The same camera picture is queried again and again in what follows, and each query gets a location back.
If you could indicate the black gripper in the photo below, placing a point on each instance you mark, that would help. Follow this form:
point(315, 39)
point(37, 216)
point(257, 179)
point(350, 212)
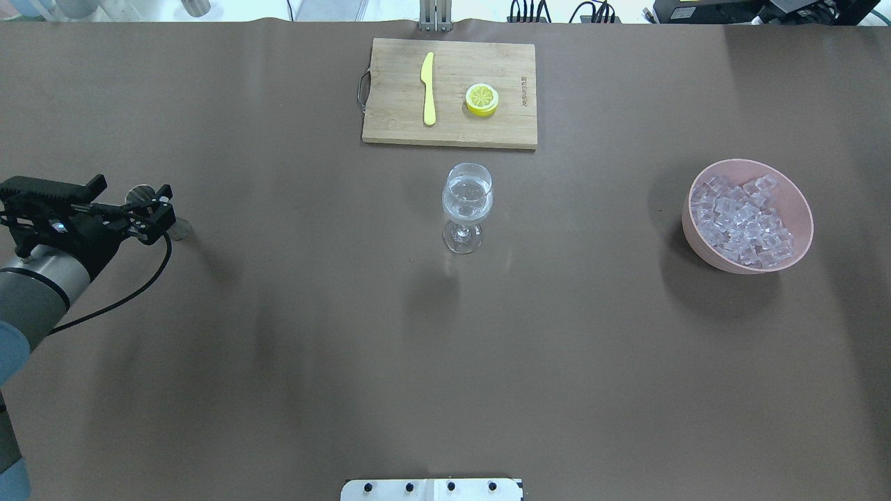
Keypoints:
point(89, 228)

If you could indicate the metal cocktail jigger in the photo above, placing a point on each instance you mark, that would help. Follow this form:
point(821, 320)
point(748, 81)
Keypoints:
point(144, 193)

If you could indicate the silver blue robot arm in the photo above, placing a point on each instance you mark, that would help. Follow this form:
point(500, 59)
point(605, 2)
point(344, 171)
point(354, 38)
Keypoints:
point(36, 293)

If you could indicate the clear wine glass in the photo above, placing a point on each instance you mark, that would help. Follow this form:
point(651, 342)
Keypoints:
point(467, 199)

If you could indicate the clear ice cubes pile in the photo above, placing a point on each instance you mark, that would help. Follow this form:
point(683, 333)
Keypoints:
point(741, 221)

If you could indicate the wooden cutting board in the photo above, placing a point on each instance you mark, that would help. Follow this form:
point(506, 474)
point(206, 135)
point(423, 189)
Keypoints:
point(394, 104)

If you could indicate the yellow plastic knife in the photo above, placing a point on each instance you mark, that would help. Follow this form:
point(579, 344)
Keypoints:
point(427, 78)

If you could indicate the yellow lemon half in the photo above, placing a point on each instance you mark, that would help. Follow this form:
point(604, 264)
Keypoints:
point(481, 100)

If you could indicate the pink bowl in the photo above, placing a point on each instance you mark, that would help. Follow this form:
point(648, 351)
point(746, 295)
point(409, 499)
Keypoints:
point(792, 206)

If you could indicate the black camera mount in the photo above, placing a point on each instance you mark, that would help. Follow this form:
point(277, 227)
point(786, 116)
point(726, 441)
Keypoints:
point(26, 199)

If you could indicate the aluminium frame post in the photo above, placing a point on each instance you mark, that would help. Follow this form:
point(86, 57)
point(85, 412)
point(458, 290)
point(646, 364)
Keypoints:
point(435, 16)

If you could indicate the white camera mast base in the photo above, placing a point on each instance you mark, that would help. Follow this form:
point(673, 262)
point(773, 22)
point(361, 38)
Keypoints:
point(472, 488)

